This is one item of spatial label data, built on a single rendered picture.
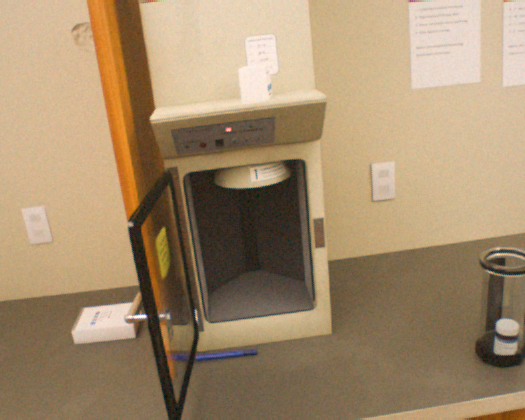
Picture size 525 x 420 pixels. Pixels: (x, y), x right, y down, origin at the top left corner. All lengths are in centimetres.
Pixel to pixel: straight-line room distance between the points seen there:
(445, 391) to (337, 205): 71
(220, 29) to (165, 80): 14
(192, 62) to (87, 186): 66
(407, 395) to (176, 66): 78
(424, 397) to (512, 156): 92
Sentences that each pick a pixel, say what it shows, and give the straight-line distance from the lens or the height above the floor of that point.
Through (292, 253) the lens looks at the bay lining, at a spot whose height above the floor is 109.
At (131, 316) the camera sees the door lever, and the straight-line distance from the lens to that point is 93.
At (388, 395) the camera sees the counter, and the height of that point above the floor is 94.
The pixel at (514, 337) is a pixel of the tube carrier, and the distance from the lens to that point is 118.
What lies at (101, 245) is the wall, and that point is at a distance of 166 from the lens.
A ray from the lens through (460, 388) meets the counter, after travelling 115.
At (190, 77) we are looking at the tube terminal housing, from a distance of 108.
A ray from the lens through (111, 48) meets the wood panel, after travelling 100.
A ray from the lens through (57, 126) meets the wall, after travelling 159.
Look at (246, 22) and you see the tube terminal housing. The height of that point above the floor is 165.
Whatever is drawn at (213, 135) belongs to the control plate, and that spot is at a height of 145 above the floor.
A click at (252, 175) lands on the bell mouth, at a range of 114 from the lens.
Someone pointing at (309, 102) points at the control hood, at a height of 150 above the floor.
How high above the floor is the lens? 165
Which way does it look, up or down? 19 degrees down
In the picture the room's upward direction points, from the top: 7 degrees counter-clockwise
